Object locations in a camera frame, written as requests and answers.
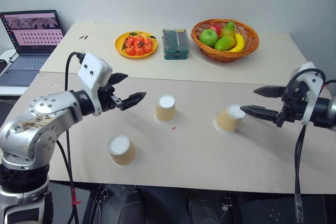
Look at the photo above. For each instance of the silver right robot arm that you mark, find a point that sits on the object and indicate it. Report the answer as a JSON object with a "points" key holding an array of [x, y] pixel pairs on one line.
{"points": [[324, 111]]}

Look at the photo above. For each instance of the yellow plate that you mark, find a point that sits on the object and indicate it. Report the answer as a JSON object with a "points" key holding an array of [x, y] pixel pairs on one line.
{"points": [[119, 48]]}

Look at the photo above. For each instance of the green red mango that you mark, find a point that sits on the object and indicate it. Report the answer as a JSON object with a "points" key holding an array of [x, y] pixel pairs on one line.
{"points": [[224, 43]]}

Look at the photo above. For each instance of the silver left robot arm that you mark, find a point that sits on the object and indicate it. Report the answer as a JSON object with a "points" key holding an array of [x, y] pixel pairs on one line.
{"points": [[39, 127]]}

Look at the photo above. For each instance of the yellow green pear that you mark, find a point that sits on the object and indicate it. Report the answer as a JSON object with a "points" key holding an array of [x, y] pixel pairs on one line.
{"points": [[228, 30]]}

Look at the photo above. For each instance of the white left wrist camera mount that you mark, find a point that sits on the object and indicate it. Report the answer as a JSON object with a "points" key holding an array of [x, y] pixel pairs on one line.
{"points": [[93, 70]]}

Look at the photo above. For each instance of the small black piece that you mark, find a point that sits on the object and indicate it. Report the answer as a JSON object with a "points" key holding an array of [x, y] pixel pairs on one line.
{"points": [[81, 37], [85, 38]]}

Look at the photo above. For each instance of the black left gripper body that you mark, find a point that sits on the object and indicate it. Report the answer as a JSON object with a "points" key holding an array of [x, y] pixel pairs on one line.
{"points": [[107, 98]]}

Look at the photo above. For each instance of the grey open laptop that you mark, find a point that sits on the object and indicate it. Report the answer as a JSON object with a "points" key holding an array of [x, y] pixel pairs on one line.
{"points": [[34, 37]]}

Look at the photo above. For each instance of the yellow banana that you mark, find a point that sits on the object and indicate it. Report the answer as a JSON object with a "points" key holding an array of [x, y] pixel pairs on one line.
{"points": [[239, 43]]}

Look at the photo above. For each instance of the orange wicker basket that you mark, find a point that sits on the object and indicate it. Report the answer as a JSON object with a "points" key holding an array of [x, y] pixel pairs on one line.
{"points": [[225, 56]]}

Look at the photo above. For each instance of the green plastic box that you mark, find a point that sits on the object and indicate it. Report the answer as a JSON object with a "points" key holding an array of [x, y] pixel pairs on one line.
{"points": [[175, 44]]}

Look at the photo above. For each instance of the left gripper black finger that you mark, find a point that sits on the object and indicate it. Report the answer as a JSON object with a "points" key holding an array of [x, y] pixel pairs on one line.
{"points": [[118, 77], [134, 100]]}

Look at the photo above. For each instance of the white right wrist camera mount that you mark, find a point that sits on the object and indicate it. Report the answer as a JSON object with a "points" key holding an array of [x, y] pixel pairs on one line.
{"points": [[313, 85]]}

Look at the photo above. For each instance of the black table leg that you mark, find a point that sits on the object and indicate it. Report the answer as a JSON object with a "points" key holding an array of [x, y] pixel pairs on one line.
{"points": [[92, 205]]}

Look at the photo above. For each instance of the green apple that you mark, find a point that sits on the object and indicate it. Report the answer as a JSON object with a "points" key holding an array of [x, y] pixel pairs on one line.
{"points": [[208, 37]]}

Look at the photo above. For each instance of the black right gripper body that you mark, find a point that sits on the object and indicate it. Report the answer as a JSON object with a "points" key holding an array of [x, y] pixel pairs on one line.
{"points": [[294, 106]]}

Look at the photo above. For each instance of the orange tangerine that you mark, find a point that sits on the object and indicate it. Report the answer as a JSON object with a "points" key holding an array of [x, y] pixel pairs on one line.
{"points": [[149, 41], [130, 40], [139, 50], [129, 50], [148, 48], [139, 39]]}

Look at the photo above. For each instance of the tan paper cup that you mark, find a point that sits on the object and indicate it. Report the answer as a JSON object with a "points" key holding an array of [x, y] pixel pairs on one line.
{"points": [[165, 111], [123, 153], [228, 121]]}

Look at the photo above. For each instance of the dark rounded shape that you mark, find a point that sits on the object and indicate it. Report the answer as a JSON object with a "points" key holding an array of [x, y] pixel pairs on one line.
{"points": [[134, 208], [204, 212]]}

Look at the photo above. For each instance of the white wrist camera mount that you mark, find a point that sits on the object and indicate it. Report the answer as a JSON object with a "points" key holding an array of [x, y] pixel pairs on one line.
{"points": [[93, 70], [313, 85]]}

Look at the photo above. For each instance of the red apple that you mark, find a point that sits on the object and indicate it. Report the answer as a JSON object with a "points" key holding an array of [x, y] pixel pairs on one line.
{"points": [[215, 27]]}

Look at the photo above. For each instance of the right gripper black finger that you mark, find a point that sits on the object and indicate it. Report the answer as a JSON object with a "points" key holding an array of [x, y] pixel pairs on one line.
{"points": [[262, 113], [270, 91]]}

